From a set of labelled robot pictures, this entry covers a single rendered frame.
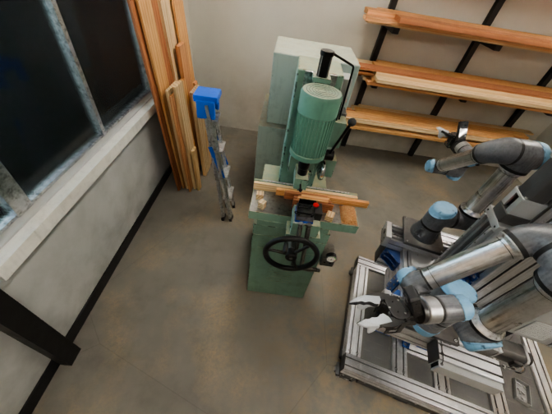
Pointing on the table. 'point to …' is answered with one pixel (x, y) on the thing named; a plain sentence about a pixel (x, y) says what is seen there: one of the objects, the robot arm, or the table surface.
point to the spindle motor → (315, 121)
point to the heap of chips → (347, 215)
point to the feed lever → (338, 140)
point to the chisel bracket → (300, 179)
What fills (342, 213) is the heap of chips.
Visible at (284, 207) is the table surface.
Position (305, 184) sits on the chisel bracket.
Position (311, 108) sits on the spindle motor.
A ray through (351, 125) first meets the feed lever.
